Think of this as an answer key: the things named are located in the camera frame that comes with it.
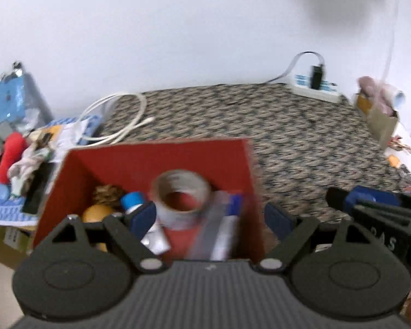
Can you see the pine cone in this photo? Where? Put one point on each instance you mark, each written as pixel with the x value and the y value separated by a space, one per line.
pixel 108 195

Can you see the clear packing tape roll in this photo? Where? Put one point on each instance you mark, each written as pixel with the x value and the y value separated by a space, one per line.
pixel 180 197

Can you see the patterned floral table cloth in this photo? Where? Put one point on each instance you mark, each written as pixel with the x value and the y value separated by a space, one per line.
pixel 302 146

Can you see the beige paper gift bag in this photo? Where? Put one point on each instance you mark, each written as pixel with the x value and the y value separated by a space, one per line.
pixel 382 126

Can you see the orange round object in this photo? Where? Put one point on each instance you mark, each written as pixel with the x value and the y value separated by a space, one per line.
pixel 394 161

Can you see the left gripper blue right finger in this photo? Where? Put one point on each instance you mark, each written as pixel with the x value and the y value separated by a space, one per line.
pixel 279 221

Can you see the red cardboard box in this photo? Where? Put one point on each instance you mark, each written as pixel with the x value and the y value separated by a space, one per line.
pixel 228 164

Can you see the blue checkered cloth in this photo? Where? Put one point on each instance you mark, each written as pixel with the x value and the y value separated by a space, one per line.
pixel 11 211

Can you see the blue foil bag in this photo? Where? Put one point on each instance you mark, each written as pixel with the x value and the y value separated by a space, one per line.
pixel 22 106

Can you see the wooden gourd stamp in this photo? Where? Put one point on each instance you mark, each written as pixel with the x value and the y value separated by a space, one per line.
pixel 96 213

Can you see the white rolled paper tube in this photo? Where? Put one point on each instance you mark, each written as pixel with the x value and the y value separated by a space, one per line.
pixel 395 97

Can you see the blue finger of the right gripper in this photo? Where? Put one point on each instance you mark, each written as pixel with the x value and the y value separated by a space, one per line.
pixel 363 201

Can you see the pink plush toy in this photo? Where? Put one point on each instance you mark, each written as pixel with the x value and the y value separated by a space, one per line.
pixel 380 94

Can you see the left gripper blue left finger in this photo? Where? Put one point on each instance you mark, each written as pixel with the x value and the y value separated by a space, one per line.
pixel 142 218

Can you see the translucent plastic case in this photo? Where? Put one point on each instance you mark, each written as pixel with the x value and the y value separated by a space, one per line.
pixel 204 242

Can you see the white bottle blue cap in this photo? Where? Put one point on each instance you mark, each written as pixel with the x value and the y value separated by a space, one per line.
pixel 155 239

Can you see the white crumpled cloth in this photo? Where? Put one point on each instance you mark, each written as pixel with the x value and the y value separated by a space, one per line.
pixel 21 173

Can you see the black power adapter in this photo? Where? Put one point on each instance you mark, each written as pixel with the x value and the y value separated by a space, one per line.
pixel 316 77

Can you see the blue whiteboard marker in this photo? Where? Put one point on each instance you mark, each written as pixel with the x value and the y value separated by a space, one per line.
pixel 227 235

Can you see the red plush toy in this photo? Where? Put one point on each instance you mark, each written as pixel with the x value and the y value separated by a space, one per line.
pixel 14 146

